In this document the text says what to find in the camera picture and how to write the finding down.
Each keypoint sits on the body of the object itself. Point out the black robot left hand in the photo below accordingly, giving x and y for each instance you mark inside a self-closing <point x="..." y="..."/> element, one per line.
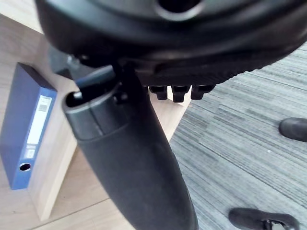
<point x="168" y="36"/>

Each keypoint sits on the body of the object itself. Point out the blue lever arch folder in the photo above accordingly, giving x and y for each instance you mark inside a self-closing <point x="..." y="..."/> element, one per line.
<point x="21" y="115"/>

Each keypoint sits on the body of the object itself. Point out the wooden cabinet shelf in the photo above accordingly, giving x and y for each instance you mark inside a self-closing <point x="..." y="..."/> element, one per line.
<point x="52" y="167"/>

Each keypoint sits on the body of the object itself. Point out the wooden office cabinet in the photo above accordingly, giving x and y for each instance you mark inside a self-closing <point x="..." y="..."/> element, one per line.
<point x="96" y="210"/>

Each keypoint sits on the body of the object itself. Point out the dark robot right foot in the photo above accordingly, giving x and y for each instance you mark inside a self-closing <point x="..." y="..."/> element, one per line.
<point x="295" y="129"/>

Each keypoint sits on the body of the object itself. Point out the dark robot foot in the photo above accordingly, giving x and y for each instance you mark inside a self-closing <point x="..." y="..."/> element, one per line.
<point x="295" y="129"/>
<point x="247" y="218"/>

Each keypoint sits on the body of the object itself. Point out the dark robot left foot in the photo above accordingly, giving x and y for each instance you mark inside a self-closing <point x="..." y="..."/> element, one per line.
<point x="247" y="218"/>

